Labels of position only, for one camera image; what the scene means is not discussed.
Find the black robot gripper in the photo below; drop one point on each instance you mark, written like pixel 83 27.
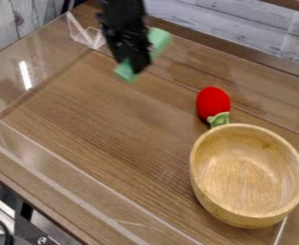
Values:
pixel 122 18

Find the green rectangular block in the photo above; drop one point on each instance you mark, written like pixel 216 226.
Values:
pixel 160 38

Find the light wooden bowl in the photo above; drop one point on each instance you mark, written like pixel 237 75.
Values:
pixel 245 175

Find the red knitted strawberry toy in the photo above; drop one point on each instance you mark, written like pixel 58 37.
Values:
pixel 213 106

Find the clear acrylic corner bracket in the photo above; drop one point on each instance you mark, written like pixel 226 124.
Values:
pixel 87 36

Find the clear acrylic tray wall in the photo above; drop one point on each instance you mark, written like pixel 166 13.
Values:
pixel 107 172

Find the black table frame leg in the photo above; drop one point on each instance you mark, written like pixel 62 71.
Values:
pixel 26 229

